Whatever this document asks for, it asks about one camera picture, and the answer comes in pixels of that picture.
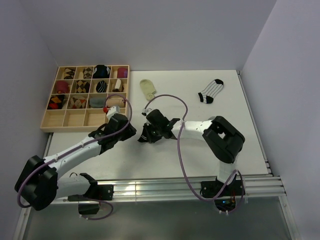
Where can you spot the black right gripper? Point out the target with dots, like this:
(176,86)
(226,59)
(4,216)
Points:
(157,138)

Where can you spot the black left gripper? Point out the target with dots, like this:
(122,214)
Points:
(130,131)

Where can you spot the black sock with white stripes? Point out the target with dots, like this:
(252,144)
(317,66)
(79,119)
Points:
(146,136)

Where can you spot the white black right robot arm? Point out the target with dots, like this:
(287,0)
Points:
(222,138)

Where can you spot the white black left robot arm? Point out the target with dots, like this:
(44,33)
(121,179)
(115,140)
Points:
(40,180)

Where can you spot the cream brown rolled sock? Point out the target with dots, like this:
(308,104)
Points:
(117,86)

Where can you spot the black white striped rolled sock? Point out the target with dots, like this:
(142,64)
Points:
(101,86)

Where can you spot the cream ankle sock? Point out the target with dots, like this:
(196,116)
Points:
(148,89)

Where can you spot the beige orange argyle rolled sock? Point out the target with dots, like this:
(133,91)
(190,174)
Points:
(77,102)

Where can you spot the wooden compartment sock box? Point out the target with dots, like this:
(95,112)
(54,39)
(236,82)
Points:
(87,119)

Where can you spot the maroon rolled sock right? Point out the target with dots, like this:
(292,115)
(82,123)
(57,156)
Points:
(122,72)

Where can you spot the maroon rolled sock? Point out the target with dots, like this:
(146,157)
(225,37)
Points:
(122,72)
(62,87)

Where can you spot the brown yellow argyle rolled sock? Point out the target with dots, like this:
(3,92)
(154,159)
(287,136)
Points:
(82,87)

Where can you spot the black blue rolled sock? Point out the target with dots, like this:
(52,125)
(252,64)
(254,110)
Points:
(101,72)

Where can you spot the white black striped ankle sock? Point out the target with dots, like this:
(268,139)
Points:
(207,95)

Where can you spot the beige grey argyle rolled sock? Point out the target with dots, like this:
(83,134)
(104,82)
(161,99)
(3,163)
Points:
(87,72)

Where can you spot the red orange argyle rolled sock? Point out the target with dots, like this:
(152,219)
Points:
(56,102)

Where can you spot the maroon rolled sock left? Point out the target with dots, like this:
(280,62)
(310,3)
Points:
(62,87)

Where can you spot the brown argyle rolled sock corner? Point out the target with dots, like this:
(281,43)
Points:
(69,73)

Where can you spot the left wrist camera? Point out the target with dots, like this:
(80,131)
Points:
(111,111)

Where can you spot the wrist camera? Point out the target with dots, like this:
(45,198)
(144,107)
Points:
(146,111)
(111,111)

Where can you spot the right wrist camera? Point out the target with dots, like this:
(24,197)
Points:
(146,111)

